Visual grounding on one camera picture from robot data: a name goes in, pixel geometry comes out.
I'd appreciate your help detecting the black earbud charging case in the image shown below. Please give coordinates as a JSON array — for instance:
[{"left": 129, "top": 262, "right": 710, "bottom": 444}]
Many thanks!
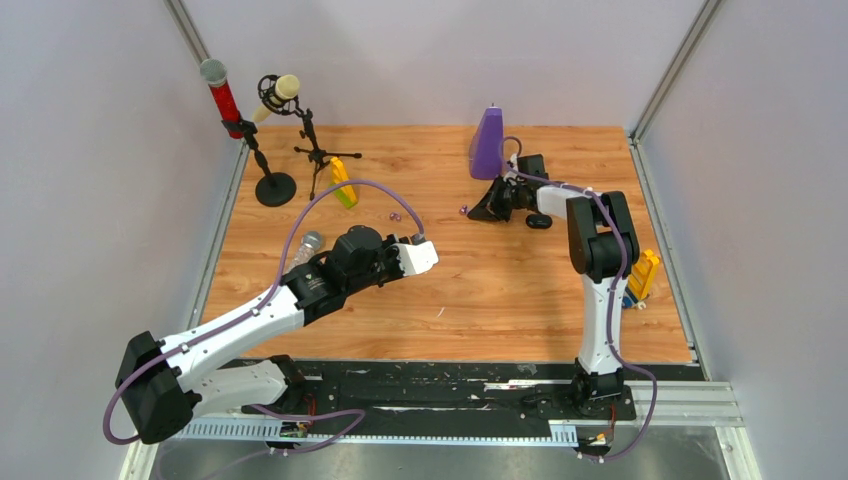
[{"left": 525, "top": 214, "right": 553, "bottom": 230}]

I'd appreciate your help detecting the purple metronome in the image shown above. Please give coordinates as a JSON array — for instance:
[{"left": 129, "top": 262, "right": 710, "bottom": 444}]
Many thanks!
[{"left": 468, "top": 105, "right": 504, "bottom": 180}]

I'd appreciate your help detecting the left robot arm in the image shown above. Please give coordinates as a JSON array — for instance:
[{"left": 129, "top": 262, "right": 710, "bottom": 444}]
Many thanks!
[{"left": 107, "top": 225, "right": 439, "bottom": 444}]

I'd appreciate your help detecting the slotted cable duct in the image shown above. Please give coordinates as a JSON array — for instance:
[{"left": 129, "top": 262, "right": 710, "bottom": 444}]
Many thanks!
[{"left": 175, "top": 418, "right": 579, "bottom": 446}]

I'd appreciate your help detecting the beige condenser microphone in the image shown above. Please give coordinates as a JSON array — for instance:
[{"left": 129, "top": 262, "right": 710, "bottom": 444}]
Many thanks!
[{"left": 251, "top": 74, "right": 300, "bottom": 123}]

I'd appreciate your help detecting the aluminium frame rail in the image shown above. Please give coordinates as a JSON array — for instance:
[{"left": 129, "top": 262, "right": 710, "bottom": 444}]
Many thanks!
[{"left": 650, "top": 381, "right": 744, "bottom": 427}]

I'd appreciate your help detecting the yellow green toy block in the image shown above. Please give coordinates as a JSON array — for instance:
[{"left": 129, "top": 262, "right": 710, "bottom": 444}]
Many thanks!
[{"left": 330, "top": 157, "right": 358, "bottom": 209}]

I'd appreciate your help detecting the black round-base mic stand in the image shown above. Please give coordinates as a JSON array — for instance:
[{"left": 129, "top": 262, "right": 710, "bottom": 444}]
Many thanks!
[{"left": 221, "top": 119, "right": 297, "bottom": 207}]

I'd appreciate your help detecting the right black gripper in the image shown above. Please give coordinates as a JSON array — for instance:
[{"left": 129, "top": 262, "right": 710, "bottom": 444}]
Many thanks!
[{"left": 469, "top": 176, "right": 527, "bottom": 224}]

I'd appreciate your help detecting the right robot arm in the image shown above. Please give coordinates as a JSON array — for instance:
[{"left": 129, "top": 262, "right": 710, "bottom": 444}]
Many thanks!
[{"left": 467, "top": 154, "right": 639, "bottom": 418}]

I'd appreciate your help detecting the silver glitter microphone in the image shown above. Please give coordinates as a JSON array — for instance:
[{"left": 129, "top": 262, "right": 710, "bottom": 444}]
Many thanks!
[{"left": 285, "top": 231, "right": 324, "bottom": 272}]

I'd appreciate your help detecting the red microphone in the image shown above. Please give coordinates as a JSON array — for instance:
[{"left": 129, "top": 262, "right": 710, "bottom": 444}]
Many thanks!
[{"left": 199, "top": 58, "right": 243, "bottom": 139}]

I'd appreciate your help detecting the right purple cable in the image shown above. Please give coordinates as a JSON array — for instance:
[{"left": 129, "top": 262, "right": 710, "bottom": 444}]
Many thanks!
[{"left": 498, "top": 135, "right": 658, "bottom": 462}]

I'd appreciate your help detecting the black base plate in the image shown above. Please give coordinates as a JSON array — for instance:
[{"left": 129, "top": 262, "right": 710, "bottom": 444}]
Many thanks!
[{"left": 218, "top": 358, "right": 704, "bottom": 440}]

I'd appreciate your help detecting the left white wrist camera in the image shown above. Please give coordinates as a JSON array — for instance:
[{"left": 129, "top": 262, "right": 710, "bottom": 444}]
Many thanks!
[{"left": 395, "top": 241, "right": 439, "bottom": 277}]

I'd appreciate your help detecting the colourful toy truck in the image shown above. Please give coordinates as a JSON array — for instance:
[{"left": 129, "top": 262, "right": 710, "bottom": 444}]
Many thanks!
[{"left": 622, "top": 249, "right": 661, "bottom": 310}]

